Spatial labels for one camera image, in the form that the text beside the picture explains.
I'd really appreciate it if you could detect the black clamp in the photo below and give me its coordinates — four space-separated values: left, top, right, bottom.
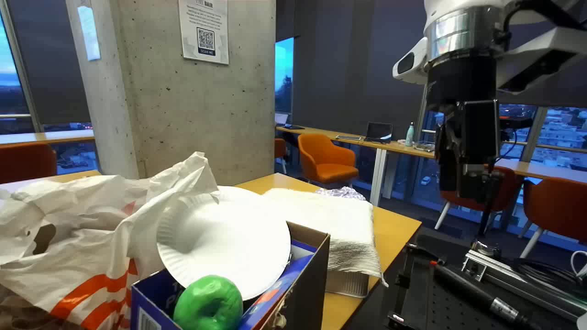
387 242 431 330

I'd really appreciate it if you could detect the orange armchair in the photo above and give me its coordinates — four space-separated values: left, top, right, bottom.
297 132 361 187
0 143 58 185
434 165 524 233
519 176 587 260

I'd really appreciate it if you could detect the white wall sign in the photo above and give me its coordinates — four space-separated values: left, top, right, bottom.
75 4 102 64

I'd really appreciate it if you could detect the white orange plastic bag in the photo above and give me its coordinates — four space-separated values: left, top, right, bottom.
0 150 220 330

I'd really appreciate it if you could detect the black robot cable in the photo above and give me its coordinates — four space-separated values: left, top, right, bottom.
498 0 587 33

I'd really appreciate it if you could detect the silver metal bracket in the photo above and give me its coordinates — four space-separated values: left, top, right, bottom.
460 240 509 284

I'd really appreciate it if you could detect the white cable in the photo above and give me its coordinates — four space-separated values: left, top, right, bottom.
568 247 587 282

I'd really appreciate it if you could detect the black metal rod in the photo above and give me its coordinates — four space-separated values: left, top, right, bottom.
429 258 535 330

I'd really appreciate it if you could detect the paper poster with QR code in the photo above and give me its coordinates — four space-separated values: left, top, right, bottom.
176 0 231 66

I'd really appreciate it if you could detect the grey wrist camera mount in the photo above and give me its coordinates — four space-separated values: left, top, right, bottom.
493 26 587 110

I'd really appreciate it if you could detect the long wooden desk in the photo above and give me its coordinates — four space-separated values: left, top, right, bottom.
275 125 587 207

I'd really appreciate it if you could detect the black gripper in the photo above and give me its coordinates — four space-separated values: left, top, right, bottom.
425 57 508 207

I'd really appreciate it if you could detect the white towel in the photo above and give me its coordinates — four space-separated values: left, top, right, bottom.
262 187 390 290

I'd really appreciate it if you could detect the black laptop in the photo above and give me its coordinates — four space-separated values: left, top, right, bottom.
363 121 394 143

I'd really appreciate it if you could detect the white paper plate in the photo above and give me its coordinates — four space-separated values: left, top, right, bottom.
154 185 293 302

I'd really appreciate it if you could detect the blue cardboard box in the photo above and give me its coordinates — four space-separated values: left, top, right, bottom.
130 220 332 330

